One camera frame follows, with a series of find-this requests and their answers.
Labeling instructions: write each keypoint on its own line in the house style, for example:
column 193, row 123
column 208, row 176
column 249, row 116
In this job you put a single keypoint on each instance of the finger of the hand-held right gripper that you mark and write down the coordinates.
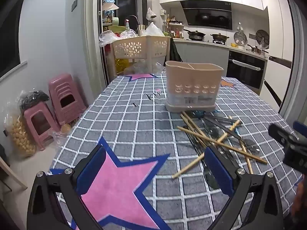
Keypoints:
column 283, row 135
column 301, row 129

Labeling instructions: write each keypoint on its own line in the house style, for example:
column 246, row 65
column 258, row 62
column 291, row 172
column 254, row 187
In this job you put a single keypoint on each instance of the green plastic basin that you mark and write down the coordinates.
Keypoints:
column 117, row 28

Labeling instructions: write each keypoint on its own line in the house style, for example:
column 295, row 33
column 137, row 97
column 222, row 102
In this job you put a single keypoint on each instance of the yellow bowl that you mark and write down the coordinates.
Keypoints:
column 234, row 45

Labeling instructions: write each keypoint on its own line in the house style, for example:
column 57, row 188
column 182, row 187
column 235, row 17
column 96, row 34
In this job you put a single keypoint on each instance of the black built-in oven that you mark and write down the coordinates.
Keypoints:
column 244, row 69

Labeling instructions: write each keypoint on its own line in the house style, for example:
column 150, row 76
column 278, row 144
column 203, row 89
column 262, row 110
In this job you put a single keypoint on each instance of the bag of yellow balls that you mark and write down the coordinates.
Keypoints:
column 20, row 136

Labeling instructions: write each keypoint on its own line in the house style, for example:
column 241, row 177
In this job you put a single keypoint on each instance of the wooden furniture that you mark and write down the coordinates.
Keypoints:
column 12, row 172

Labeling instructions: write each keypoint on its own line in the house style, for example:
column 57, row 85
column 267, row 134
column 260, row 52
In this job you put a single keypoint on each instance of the white kitchen counter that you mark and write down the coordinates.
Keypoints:
column 201, row 50

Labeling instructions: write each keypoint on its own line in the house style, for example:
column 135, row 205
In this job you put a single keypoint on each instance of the spice rack with bottles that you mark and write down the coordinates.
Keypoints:
column 174, row 30

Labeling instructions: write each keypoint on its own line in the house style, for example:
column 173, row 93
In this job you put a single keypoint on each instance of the short pink plastic stool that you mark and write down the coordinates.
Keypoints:
column 31, row 115

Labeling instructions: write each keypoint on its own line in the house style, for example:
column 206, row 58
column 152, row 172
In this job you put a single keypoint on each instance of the dark cooking pot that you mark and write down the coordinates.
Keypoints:
column 219, row 37

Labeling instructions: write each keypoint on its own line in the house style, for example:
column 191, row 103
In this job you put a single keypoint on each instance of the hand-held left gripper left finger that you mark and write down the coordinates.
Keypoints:
column 92, row 170

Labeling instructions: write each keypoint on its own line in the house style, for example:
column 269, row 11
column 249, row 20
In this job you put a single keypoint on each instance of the teal plastic utensil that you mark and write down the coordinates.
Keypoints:
column 197, row 114

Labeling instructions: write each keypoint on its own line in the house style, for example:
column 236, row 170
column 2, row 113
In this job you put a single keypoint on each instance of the tall stack of pink stools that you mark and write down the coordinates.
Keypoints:
column 60, row 86

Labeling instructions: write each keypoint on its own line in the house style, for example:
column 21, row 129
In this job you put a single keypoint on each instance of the small metal saucepan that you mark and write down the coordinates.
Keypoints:
column 256, row 49

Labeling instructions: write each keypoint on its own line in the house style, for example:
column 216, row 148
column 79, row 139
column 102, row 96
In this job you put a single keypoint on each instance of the clear crumpled plastic bag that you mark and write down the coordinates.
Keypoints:
column 62, row 130

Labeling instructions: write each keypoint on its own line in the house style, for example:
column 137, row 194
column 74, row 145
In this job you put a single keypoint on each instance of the white chopstick holder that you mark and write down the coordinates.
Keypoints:
column 141, row 31

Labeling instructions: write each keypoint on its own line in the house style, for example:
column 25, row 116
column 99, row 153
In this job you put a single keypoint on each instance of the black plastic bag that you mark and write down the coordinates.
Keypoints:
column 33, row 98

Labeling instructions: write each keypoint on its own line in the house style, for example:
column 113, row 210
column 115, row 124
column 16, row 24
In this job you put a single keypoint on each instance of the black range hood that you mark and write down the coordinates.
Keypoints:
column 206, row 14

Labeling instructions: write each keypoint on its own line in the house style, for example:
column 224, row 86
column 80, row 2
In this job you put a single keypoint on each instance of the blue floral bamboo chopstick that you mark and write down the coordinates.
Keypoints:
column 189, row 166

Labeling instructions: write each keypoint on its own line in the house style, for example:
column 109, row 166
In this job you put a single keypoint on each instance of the sliding door frame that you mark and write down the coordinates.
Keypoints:
column 92, row 28

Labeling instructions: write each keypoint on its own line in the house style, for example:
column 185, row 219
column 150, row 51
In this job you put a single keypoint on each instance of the dark hanging cloth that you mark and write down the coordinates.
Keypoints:
column 174, row 51

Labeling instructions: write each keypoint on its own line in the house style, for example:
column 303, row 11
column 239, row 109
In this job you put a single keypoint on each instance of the hanging white plastic bag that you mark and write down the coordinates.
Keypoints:
column 151, row 14

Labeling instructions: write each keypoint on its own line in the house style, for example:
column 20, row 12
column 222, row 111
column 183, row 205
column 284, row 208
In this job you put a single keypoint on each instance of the yellow oil bottle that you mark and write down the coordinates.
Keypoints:
column 122, row 64

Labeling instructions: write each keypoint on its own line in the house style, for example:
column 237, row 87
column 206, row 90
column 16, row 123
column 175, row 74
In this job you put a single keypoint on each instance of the round dark wall rack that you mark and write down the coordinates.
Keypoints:
column 262, row 37

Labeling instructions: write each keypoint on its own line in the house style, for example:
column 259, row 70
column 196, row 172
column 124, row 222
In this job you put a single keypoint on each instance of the grey wall switch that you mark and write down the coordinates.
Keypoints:
column 74, row 4

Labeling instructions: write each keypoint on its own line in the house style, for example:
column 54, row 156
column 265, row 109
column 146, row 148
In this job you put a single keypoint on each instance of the beige plastic utensil holder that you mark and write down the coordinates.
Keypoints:
column 191, row 76

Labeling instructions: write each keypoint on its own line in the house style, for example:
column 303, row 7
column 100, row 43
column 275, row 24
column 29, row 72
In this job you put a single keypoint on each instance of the beige perforated basket rack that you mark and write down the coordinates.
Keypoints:
column 139, row 46

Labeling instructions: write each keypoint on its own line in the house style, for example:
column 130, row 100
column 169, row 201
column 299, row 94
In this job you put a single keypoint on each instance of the round metal strainer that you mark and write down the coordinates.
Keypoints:
column 239, row 38

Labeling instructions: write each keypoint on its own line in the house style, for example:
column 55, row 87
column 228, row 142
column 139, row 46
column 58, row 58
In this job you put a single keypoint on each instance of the black wok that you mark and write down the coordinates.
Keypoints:
column 195, row 34

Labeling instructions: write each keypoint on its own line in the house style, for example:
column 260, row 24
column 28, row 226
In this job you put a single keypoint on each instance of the grey checked star tablecloth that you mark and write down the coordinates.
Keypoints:
column 134, row 134

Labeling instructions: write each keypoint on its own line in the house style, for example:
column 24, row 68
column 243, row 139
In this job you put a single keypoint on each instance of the black kitchen faucet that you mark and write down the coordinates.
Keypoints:
column 133, row 17

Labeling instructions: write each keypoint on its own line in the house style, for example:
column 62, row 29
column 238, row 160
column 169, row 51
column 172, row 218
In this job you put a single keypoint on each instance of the clear bag of vegetables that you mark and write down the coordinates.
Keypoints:
column 144, row 68

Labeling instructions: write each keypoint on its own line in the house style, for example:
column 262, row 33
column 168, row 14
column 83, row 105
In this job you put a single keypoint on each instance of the person's right forearm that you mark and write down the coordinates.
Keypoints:
column 299, row 198

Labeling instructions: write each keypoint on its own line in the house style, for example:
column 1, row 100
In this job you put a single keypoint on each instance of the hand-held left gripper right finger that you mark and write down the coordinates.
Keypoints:
column 219, row 170

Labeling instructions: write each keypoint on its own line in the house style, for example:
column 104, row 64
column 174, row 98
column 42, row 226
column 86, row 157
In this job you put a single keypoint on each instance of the dark chopsticks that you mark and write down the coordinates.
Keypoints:
column 251, row 146

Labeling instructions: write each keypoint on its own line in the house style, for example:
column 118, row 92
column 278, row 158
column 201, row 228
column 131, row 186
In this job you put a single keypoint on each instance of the dark window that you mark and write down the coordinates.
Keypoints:
column 9, row 40

